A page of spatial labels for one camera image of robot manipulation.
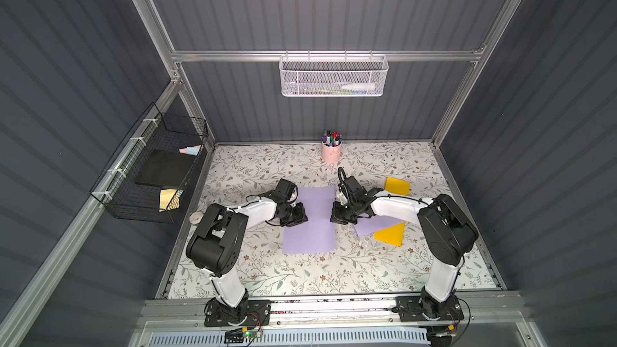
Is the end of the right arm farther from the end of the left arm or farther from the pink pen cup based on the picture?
the pink pen cup

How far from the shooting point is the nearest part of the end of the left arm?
75cm

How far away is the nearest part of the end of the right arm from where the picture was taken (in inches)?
27.6
